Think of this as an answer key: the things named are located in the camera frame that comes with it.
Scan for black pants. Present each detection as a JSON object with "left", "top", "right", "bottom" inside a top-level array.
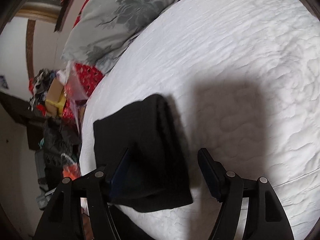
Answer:
[{"left": 93, "top": 94, "right": 193, "bottom": 212}]

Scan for clear plastic bag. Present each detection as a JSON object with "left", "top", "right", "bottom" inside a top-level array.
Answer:
[{"left": 64, "top": 61, "right": 88, "bottom": 134}]

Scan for cardboard box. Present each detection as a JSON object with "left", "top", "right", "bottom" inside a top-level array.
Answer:
[{"left": 44, "top": 78, "right": 66, "bottom": 118}]

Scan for red floral quilt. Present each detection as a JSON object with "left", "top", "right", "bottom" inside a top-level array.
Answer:
[{"left": 73, "top": 0, "right": 104, "bottom": 97}]

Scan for white quilted bedspread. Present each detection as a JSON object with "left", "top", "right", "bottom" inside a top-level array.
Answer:
[{"left": 80, "top": 0, "right": 319, "bottom": 239}]

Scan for clothes pile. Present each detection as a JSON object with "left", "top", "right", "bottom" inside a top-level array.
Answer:
[{"left": 29, "top": 68, "right": 58, "bottom": 111}]

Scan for grey floral pillow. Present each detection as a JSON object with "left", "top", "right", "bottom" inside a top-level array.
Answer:
[{"left": 62, "top": 0, "right": 180, "bottom": 74}]

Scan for dark wooden headboard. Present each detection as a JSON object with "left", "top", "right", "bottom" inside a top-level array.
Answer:
[{"left": 54, "top": 0, "right": 74, "bottom": 32}]

